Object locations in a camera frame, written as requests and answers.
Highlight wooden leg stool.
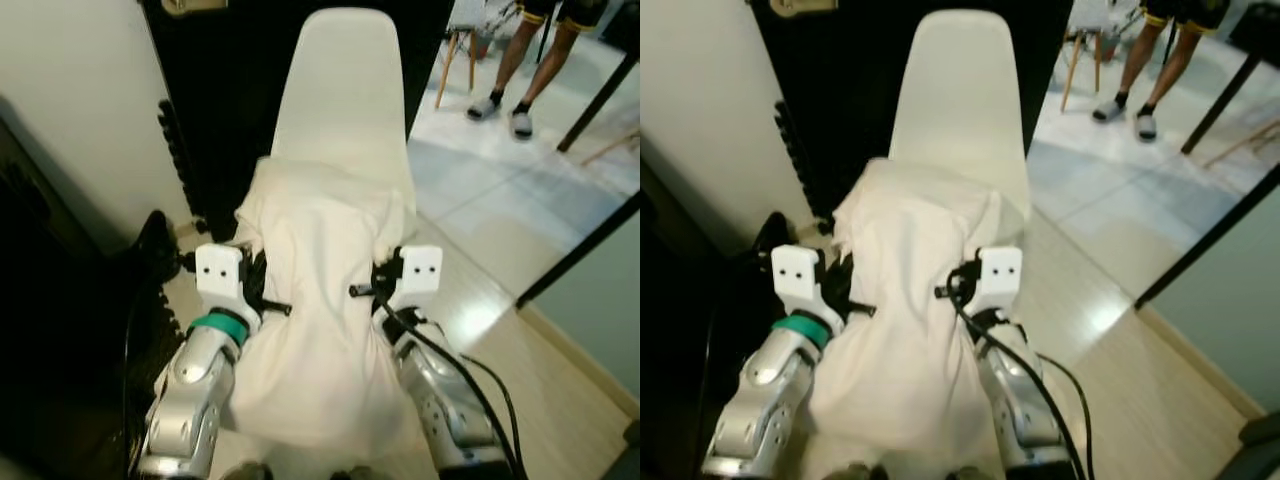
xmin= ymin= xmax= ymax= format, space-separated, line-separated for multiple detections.
xmin=1059 ymin=0 xmax=1119 ymax=114
xmin=434 ymin=0 xmax=493 ymax=110

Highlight person in dark shorts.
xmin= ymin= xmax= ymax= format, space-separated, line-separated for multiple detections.
xmin=465 ymin=0 xmax=608 ymax=141
xmin=1090 ymin=0 xmax=1233 ymax=143

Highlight cream white pillow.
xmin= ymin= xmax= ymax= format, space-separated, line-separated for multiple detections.
xmin=227 ymin=157 xmax=438 ymax=480
xmin=803 ymin=157 xmax=1013 ymax=480

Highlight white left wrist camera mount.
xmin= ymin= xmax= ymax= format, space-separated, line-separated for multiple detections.
xmin=194 ymin=243 xmax=263 ymax=331
xmin=770 ymin=245 xmax=846 ymax=336

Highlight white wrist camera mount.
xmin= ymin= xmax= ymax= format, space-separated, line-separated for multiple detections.
xmin=975 ymin=246 xmax=1024 ymax=315
xmin=385 ymin=245 xmax=444 ymax=313
xmin=770 ymin=245 xmax=846 ymax=336
xmin=194 ymin=243 xmax=263 ymax=331

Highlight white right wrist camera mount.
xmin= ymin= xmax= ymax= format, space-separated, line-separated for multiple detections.
xmin=975 ymin=246 xmax=1024 ymax=315
xmin=385 ymin=245 xmax=444 ymax=313

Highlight white plastic chair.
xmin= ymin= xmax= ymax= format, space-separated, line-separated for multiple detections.
xmin=270 ymin=8 xmax=420 ymax=233
xmin=885 ymin=10 xmax=1032 ymax=237

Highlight black table leg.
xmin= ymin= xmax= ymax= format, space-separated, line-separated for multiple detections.
xmin=555 ymin=50 xmax=641 ymax=154
xmin=1180 ymin=52 xmax=1280 ymax=157

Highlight grey door with black edge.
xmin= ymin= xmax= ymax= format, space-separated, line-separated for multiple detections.
xmin=1135 ymin=160 xmax=1280 ymax=419
xmin=514 ymin=193 xmax=641 ymax=401

